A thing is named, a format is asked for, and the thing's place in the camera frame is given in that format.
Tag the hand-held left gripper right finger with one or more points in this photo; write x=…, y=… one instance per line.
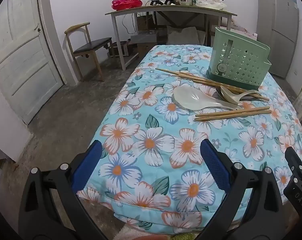
x=214, y=166

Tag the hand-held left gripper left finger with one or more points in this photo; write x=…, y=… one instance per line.
x=87, y=166

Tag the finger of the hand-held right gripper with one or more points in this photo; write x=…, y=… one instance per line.
x=294, y=160

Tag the white plastic soup spoon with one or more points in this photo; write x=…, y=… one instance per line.
x=228, y=96

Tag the white plastic rice paddle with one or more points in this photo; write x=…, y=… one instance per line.
x=188, y=97

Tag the green plastic utensil holder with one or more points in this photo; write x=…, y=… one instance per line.
x=241, y=62

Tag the blue floral blanket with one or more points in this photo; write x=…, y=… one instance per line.
x=151, y=120

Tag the wooden chair black seat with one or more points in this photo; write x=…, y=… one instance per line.
x=90, y=45

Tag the white panel door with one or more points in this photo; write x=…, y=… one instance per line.
x=20, y=55

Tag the small cardboard box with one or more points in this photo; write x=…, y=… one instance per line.
x=143, y=48

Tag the white sack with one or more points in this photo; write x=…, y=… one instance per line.
x=182, y=36

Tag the pink rolled mat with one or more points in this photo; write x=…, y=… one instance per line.
x=241, y=28

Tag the grey storage bin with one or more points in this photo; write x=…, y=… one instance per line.
x=143, y=37

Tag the grey refrigerator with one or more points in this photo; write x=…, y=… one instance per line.
x=278, y=17

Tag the tall cardboard box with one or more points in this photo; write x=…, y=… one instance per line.
x=143, y=22

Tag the white plastic bag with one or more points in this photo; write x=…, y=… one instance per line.
x=211, y=3

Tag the grey desk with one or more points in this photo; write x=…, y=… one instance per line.
x=166, y=9

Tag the red plastic bag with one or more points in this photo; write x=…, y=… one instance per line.
x=127, y=3

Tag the black electronic device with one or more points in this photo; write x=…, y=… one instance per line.
x=154, y=2
x=169, y=1

